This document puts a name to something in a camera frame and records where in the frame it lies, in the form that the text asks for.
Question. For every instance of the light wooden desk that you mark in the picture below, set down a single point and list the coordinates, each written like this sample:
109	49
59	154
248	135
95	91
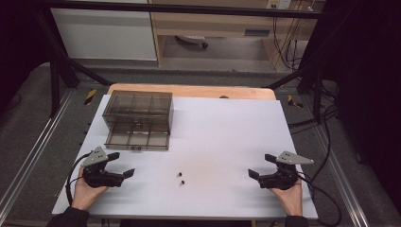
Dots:
214	23

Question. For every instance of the black metal frame stand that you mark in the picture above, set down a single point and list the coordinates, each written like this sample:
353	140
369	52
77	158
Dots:
310	78
60	69

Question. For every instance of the yellow black hazard tape strip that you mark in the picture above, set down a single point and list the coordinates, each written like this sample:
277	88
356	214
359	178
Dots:
294	101
90	96

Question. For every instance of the person's left hand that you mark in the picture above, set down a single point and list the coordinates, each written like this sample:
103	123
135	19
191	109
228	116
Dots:
83	195

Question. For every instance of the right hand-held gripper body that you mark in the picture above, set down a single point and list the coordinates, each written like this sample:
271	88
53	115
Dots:
280	181

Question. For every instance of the person's right hand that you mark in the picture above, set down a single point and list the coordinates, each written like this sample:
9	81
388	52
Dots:
292	200

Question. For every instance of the aluminium floor rail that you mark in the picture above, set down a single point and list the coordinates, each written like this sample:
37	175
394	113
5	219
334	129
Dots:
343	176
34	151

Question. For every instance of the smoky clear plastic drawer cabinet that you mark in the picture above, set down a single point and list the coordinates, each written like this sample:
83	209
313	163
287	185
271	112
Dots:
138	108

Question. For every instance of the white cabinet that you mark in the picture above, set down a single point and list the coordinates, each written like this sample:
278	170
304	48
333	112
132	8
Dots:
104	34

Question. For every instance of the office chair base with caster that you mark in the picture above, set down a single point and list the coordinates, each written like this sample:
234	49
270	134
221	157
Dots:
192	39

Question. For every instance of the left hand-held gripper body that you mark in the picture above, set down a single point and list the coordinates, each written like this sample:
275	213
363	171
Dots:
100	179

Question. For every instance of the white table cover sheet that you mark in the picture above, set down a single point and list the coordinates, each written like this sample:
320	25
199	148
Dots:
214	135

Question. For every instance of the black curtain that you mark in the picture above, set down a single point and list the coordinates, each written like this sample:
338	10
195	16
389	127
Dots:
369	94

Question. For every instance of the black metal frame crossbar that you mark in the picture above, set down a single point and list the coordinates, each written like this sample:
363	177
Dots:
189	8

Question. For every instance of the white wall power outlet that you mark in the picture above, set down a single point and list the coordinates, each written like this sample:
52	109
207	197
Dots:
279	3

